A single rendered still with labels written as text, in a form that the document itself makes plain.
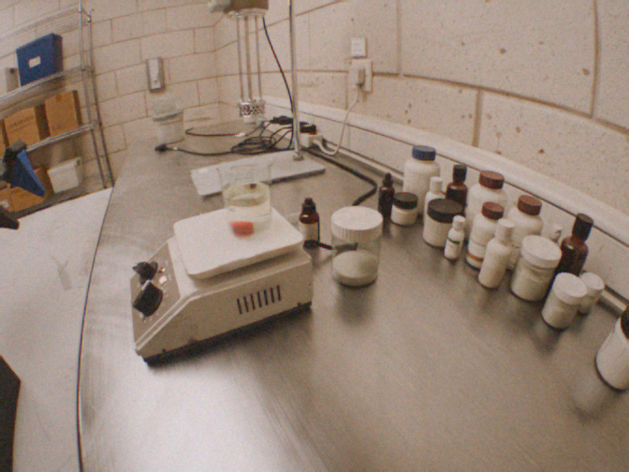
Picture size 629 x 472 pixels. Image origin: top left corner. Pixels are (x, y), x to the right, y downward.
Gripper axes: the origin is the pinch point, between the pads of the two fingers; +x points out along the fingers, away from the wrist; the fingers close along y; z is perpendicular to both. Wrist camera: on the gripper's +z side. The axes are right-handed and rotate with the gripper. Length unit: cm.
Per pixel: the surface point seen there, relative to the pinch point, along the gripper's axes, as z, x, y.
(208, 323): -8.6, 27.7, 14.1
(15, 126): 91, -96, -173
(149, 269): -6.2, 21.4, 7.2
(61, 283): 12.5, 10.5, -1.7
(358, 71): -44, 46, -44
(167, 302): -8.1, 23.4, 13.0
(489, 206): -35, 51, 9
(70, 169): 102, -38, -180
